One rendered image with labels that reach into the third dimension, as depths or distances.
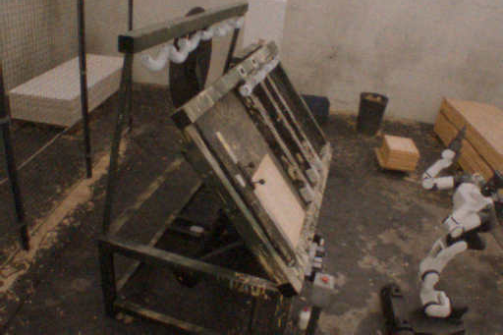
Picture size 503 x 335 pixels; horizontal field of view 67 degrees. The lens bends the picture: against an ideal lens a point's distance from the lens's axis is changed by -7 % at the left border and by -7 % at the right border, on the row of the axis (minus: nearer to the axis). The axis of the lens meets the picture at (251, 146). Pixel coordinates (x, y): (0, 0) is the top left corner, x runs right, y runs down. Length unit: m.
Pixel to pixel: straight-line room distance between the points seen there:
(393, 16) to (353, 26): 0.75
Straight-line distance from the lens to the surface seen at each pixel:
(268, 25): 6.40
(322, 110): 7.14
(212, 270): 2.72
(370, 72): 8.11
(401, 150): 5.98
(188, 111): 2.19
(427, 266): 3.40
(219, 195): 2.32
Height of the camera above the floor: 2.65
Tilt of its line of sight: 26 degrees down
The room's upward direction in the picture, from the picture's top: 7 degrees clockwise
